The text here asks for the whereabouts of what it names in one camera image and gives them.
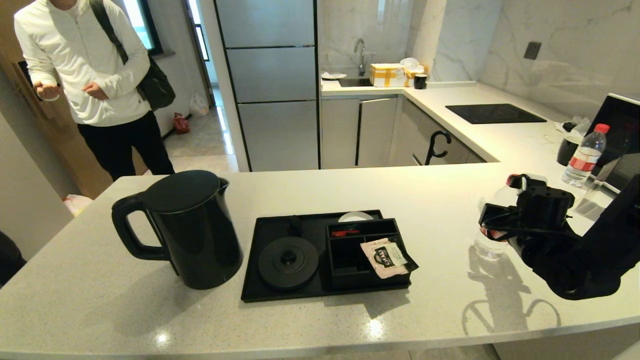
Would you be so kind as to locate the small yellow white box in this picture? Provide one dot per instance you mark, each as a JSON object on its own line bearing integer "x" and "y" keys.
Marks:
{"x": 411, "y": 77}

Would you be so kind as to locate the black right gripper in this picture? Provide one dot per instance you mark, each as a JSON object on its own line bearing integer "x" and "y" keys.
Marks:
{"x": 511, "y": 225}

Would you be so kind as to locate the water bottle with dark liquid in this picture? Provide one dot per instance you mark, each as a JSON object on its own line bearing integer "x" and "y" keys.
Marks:
{"x": 492, "y": 247}

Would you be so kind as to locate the small black cup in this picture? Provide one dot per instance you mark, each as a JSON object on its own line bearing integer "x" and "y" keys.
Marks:
{"x": 420, "y": 82}

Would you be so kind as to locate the black compartment organizer box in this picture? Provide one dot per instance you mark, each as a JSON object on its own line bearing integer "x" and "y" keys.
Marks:
{"x": 350, "y": 260}

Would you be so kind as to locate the red bag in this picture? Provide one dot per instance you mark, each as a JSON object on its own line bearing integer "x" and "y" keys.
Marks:
{"x": 181, "y": 124}

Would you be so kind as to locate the dark wall socket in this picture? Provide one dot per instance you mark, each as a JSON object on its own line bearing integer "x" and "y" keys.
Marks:
{"x": 531, "y": 51}

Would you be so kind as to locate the dark green shoulder bag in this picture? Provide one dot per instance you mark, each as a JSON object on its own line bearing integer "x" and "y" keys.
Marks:
{"x": 157, "y": 87}

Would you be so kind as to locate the white base cabinet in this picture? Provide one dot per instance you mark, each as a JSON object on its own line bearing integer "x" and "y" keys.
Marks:
{"x": 375, "y": 132}

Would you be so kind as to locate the large black mug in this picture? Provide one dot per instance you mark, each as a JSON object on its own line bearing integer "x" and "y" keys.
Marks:
{"x": 566, "y": 151}

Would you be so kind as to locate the black round kettle base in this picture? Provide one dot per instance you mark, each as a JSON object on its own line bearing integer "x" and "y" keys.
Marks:
{"x": 287, "y": 270}

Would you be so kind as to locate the silver refrigerator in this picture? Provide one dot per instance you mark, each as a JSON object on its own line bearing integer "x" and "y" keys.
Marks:
{"x": 272, "y": 100}

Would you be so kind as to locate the black rectangular serving tray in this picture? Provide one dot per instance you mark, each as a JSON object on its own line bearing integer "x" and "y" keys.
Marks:
{"x": 270, "y": 295}

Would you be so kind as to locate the clear water bottle red cap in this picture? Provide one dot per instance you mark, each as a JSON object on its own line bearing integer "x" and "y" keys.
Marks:
{"x": 582, "y": 160}

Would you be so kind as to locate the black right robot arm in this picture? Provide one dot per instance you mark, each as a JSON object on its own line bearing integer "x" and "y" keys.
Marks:
{"x": 590, "y": 250}

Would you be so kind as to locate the chrome sink faucet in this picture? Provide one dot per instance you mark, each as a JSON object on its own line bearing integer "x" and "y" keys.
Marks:
{"x": 361, "y": 52}

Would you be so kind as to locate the red sachet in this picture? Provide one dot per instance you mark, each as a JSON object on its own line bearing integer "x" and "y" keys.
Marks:
{"x": 344, "y": 233}

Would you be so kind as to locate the black induction cooktop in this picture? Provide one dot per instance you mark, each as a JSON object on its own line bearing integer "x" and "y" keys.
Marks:
{"x": 492, "y": 114}

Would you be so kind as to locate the black curved faucet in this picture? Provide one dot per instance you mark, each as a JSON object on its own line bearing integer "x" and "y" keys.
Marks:
{"x": 429, "y": 150}

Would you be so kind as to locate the crumpled white orange plastic bag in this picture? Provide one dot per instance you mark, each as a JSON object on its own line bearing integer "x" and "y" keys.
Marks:
{"x": 77, "y": 205}

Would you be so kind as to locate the black microwave oven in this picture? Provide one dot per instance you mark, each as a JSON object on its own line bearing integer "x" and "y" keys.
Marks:
{"x": 625, "y": 130}

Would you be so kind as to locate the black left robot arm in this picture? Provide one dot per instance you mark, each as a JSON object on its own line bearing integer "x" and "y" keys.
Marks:
{"x": 9, "y": 257}

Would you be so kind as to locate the dark framed window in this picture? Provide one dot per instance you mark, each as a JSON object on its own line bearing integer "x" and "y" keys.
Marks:
{"x": 142, "y": 25}

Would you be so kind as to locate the pink tea bag sachet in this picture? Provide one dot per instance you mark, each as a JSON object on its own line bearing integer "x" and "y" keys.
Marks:
{"x": 385, "y": 257}

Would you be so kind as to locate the white plate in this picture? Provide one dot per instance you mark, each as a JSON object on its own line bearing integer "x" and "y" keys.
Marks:
{"x": 333, "y": 76}

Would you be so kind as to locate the clear acrylic sign holder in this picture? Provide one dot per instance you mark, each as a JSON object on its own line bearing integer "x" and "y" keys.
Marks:
{"x": 595, "y": 192}

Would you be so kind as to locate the white round coaster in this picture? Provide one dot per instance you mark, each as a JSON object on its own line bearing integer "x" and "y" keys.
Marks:
{"x": 355, "y": 216}

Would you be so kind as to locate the yellow white striped box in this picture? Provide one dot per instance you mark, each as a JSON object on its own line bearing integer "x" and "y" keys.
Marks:
{"x": 386, "y": 76}

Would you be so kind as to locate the black electric kettle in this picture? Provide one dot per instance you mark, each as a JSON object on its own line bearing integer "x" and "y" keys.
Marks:
{"x": 200, "y": 235}

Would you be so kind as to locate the person in white jacket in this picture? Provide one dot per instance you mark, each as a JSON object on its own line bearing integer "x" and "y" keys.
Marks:
{"x": 90, "y": 65}

